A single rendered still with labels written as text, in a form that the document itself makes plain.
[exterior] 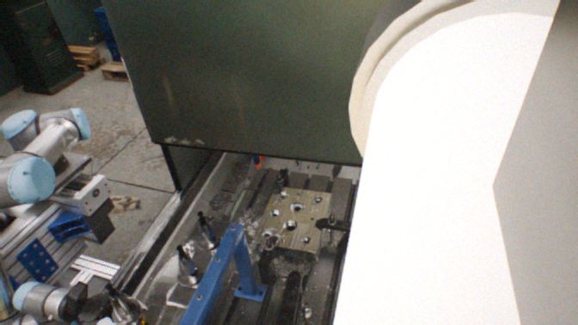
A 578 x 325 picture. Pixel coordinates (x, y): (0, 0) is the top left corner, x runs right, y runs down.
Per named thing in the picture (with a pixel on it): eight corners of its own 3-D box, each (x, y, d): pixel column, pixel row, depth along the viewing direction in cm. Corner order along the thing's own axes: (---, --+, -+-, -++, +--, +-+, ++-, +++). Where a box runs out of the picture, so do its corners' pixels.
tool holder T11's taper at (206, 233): (214, 246, 99) (209, 229, 94) (198, 246, 99) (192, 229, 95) (218, 233, 102) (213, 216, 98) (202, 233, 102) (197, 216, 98)
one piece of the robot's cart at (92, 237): (36, 226, 162) (26, 212, 157) (54, 211, 169) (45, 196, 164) (101, 245, 151) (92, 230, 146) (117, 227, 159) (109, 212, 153)
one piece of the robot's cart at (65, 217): (58, 242, 142) (46, 227, 136) (74, 225, 148) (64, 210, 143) (75, 248, 139) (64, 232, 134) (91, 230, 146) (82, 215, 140)
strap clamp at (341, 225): (315, 243, 138) (314, 215, 128) (316, 236, 140) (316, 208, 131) (351, 248, 134) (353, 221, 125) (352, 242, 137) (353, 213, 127)
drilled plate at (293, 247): (253, 250, 132) (251, 241, 129) (276, 194, 154) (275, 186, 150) (316, 261, 126) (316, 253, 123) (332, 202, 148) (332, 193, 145)
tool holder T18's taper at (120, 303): (125, 322, 83) (113, 307, 79) (112, 315, 85) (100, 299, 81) (139, 306, 86) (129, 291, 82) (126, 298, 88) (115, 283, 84)
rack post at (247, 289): (233, 297, 123) (216, 238, 104) (239, 283, 127) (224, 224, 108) (262, 303, 120) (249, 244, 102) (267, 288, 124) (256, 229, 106)
